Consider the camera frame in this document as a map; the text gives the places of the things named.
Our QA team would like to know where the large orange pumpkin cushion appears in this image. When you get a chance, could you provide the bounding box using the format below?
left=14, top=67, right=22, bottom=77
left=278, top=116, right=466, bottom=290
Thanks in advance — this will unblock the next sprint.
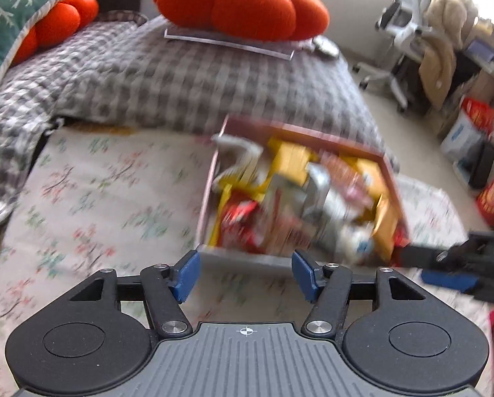
left=152, top=0, right=331, bottom=43

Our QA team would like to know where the pink cardboard box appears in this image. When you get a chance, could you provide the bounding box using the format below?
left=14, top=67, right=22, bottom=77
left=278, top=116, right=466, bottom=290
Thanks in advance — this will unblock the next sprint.
left=195, top=115, right=412, bottom=268

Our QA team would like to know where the floral printed cloth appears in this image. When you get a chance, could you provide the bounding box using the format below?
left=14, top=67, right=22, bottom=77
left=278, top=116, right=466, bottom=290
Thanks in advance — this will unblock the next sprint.
left=0, top=126, right=494, bottom=397

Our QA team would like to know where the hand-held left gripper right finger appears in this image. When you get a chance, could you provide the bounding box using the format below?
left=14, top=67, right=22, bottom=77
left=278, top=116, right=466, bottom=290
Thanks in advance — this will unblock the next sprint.
left=292, top=249, right=428, bottom=336

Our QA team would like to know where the white blue shopping bag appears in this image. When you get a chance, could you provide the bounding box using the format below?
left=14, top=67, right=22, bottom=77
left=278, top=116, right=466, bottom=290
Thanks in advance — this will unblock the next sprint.
left=440, top=111, right=488, bottom=164

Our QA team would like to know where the pile of mixed snack bags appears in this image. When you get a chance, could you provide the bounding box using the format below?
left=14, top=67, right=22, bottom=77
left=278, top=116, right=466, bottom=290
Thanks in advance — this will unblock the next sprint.
left=211, top=131, right=409, bottom=266

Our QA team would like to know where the grey checked blanket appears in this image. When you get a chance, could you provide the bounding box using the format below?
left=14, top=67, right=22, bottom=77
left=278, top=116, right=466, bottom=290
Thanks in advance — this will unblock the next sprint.
left=0, top=10, right=401, bottom=241

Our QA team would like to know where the black bag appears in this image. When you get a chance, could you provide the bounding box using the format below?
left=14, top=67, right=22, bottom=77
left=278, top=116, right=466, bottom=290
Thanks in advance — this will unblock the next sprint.
left=468, top=142, right=494, bottom=191

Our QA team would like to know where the white office chair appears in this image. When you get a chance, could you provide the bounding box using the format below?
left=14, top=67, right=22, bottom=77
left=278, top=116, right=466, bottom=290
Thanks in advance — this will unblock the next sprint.
left=352, top=0, right=436, bottom=112

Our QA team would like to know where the small orange pumpkin cushion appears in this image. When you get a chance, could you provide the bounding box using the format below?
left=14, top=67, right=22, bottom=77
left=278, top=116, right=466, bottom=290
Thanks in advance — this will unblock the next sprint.
left=11, top=0, right=100, bottom=65

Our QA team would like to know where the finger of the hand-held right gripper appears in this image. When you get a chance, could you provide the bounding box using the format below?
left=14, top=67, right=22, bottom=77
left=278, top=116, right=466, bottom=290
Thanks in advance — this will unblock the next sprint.
left=398, top=243, right=453, bottom=269
left=421, top=270, right=481, bottom=295

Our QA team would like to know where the green snowflake pillow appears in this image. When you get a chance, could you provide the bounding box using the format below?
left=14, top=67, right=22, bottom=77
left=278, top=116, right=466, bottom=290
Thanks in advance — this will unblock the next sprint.
left=0, top=0, right=101, bottom=103

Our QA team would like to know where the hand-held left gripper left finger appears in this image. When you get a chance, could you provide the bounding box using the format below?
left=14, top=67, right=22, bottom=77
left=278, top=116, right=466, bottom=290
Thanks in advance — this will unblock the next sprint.
left=68, top=250, right=202, bottom=338

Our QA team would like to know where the beige fleece coat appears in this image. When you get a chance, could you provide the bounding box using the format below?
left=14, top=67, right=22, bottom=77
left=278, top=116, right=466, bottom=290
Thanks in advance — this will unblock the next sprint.
left=418, top=0, right=480, bottom=110

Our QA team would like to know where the grey flat book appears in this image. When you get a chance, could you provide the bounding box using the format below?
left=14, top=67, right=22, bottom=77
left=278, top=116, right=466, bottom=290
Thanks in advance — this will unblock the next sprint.
left=163, top=26, right=298, bottom=61

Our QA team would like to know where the red plastic bag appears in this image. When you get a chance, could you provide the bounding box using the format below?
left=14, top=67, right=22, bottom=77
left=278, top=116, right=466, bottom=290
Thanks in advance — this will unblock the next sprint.
left=459, top=96, right=494, bottom=133

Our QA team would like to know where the purple laptop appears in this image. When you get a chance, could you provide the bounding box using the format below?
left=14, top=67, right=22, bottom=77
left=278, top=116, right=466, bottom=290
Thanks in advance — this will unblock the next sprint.
left=466, top=39, right=494, bottom=64

